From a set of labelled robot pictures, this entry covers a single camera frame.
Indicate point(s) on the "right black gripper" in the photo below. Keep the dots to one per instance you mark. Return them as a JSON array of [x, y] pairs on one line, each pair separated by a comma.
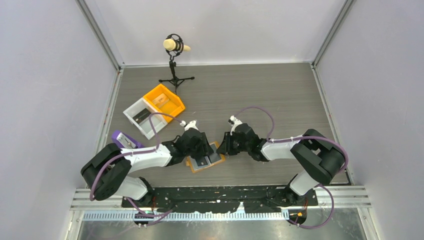
[[225, 148]]

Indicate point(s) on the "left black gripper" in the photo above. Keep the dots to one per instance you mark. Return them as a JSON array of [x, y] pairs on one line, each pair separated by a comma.
[[205, 149]]

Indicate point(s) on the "black credit card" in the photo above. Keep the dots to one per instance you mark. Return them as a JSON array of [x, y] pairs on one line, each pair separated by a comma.
[[202, 161], [214, 158]]

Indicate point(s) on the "orange leather card holder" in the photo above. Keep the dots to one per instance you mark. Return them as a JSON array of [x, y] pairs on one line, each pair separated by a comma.
[[190, 162]]

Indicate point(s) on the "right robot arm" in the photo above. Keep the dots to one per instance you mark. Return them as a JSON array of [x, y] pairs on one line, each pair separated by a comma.
[[320, 158]]

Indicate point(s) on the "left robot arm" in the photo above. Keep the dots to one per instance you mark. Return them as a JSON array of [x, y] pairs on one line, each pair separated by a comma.
[[108, 172]]

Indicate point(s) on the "card in orange bin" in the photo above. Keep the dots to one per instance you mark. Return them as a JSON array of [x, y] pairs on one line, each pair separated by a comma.
[[161, 100]]

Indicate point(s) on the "black card in white bin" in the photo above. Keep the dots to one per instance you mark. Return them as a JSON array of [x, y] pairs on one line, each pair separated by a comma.
[[142, 115]]

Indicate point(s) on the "orange plastic bin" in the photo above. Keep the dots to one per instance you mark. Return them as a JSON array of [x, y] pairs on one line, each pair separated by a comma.
[[174, 107]]

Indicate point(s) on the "white plastic bin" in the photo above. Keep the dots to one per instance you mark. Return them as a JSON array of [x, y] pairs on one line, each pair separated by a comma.
[[157, 121]]

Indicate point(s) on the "purple plastic bin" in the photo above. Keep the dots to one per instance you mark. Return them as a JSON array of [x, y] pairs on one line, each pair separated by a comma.
[[123, 140]]

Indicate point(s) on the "black microphone tripod stand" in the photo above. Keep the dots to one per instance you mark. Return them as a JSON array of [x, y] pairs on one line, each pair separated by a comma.
[[175, 80]]

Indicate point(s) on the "beige microphone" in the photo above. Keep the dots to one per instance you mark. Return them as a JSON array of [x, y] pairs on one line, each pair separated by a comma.
[[175, 45]]

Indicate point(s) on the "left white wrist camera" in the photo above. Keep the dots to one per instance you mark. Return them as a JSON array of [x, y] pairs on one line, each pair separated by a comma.
[[192, 125]]

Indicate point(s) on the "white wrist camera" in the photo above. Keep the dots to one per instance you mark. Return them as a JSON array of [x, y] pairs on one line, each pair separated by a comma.
[[192, 125], [234, 123]]

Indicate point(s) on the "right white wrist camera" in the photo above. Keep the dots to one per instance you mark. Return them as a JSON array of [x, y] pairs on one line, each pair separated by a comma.
[[234, 123]]

